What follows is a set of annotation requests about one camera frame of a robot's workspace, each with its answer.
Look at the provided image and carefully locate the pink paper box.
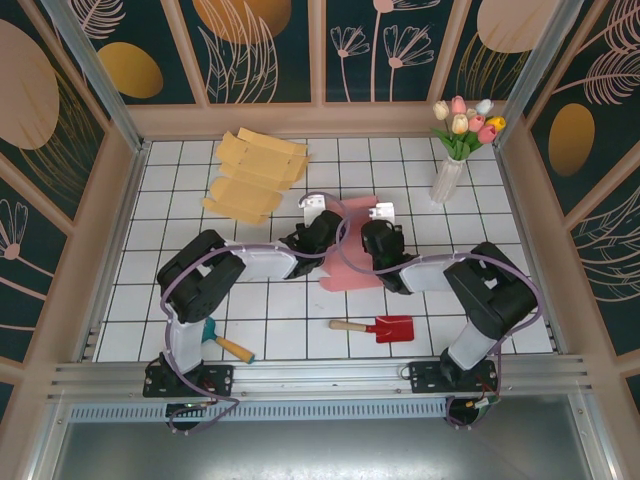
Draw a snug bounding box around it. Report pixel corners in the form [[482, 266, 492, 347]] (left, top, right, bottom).
[[318, 195, 389, 294]]

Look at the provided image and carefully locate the red toy shovel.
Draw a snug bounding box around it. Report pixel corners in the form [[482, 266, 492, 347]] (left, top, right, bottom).
[[328, 314, 415, 345]]

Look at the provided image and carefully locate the yellow paper box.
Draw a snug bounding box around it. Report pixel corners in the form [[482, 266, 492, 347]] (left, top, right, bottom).
[[202, 127, 312, 226]]

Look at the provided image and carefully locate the white ribbed vase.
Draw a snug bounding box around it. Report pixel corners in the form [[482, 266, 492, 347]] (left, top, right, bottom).
[[429, 155, 466, 205]]

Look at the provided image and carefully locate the teal garden fork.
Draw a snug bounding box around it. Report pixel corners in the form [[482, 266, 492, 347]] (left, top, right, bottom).
[[200, 317, 256, 364]]

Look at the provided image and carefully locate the tulip bouquet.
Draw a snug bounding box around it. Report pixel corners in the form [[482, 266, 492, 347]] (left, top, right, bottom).
[[430, 95, 507, 162]]

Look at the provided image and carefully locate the grey metal sheet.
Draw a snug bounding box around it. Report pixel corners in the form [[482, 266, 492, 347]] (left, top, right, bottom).
[[29, 419, 616, 480]]

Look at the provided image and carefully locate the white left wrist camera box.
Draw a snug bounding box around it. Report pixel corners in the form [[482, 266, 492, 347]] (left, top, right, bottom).
[[298, 193, 327, 217]]

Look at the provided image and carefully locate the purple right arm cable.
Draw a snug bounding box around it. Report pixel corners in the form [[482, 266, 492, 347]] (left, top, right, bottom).
[[335, 214, 544, 430]]

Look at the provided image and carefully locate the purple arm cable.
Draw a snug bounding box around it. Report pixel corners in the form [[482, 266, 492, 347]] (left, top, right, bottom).
[[158, 191, 354, 435], [335, 214, 544, 430]]

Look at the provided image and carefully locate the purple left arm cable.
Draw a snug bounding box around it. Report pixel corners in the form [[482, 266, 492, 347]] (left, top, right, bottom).
[[158, 191, 354, 435]]

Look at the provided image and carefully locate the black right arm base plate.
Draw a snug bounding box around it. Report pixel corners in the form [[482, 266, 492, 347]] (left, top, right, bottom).
[[408, 360, 501, 396]]

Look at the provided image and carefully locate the aluminium mounting rail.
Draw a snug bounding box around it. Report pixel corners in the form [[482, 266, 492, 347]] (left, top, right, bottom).
[[47, 354, 594, 405]]

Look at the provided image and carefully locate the aluminium side rail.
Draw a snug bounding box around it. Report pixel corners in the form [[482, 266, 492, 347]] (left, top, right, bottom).
[[74, 141, 151, 362], [493, 143, 571, 355]]

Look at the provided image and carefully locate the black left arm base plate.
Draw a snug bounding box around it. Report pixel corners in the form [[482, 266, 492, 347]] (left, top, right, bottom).
[[142, 363, 235, 399]]

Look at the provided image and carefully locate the slotted cable tray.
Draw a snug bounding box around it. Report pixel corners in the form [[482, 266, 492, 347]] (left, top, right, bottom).
[[67, 402, 449, 422]]

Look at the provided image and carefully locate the aluminium frame post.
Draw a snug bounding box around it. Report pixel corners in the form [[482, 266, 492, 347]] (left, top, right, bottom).
[[39, 0, 151, 154], [492, 0, 586, 146]]

